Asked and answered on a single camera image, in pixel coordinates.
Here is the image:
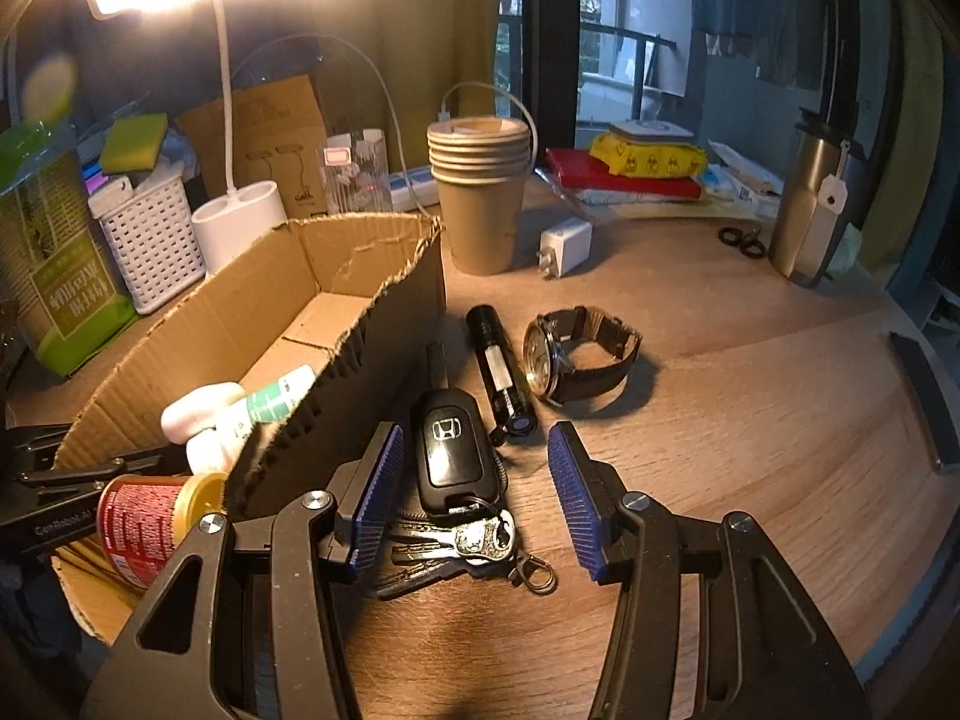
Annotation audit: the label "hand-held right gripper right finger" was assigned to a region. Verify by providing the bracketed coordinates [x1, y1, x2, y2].
[547, 422, 875, 720]

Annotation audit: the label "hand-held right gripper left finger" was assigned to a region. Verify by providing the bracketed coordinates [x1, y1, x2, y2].
[79, 422, 406, 720]

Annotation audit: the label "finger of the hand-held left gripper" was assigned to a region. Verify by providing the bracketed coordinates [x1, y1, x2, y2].
[19, 450, 188, 503]
[0, 424, 76, 466]

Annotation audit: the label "red can with yellow lid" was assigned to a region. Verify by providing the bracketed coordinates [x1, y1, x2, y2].
[96, 472, 227, 590]

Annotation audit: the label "black car key with keyring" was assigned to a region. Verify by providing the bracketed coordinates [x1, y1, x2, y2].
[375, 341, 560, 601]

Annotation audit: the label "cardboard box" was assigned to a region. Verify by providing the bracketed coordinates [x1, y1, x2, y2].
[51, 214, 447, 642]

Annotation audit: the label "wristwatch with dark strap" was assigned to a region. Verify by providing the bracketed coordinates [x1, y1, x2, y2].
[523, 306, 644, 407]

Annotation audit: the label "black flashlight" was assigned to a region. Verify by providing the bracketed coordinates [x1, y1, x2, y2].
[466, 304, 537, 445]

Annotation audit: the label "bagged stack of paper cups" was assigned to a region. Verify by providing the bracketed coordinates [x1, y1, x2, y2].
[0, 124, 140, 380]

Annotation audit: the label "white woven basket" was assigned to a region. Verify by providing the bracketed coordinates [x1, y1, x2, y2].
[88, 172, 207, 316]

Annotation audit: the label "white charger adapter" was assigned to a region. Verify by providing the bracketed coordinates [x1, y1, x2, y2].
[536, 217, 593, 280]

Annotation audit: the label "white desk lamp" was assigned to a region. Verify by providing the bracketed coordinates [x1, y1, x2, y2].
[82, 0, 372, 275]

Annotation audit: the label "stack of brown paper cups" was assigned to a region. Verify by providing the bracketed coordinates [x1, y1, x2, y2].
[427, 118, 533, 276]

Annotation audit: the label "yellow green sponge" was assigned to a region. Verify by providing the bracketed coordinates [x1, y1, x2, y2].
[101, 112, 170, 175]

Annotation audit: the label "black scissors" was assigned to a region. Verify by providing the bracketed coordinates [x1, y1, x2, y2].
[718, 225, 767, 260]

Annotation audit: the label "clear plastic container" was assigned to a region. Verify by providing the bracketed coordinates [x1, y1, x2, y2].
[324, 127, 395, 215]

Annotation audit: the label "yellow wipes pack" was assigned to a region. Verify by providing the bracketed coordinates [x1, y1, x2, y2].
[589, 131, 710, 179]

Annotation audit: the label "black smartphone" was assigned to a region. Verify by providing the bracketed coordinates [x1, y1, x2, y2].
[889, 330, 960, 475]

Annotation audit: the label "brown lamp carton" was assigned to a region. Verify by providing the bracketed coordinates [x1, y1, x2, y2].
[174, 73, 331, 218]

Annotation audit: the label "steel tumbler with tag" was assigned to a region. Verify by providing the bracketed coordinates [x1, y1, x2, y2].
[766, 111, 852, 290]

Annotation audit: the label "white paper packet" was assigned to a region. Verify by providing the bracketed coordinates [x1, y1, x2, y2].
[705, 139, 785, 200]

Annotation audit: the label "white flat round-marked device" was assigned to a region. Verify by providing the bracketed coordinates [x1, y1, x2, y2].
[609, 118, 695, 145]

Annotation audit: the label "hanging grey jacket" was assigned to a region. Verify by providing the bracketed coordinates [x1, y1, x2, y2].
[691, 0, 762, 80]

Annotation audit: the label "hanging olive shirt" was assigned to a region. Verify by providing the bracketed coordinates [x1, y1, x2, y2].
[787, 0, 826, 91]

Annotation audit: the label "yellow curtain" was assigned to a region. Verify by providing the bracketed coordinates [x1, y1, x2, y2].
[877, 0, 960, 271]

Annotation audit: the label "white cable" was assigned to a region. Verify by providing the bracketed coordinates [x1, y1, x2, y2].
[439, 81, 539, 181]
[232, 34, 425, 226]

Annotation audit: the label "black sliding door frame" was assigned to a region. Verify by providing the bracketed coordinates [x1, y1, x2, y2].
[517, 0, 582, 151]

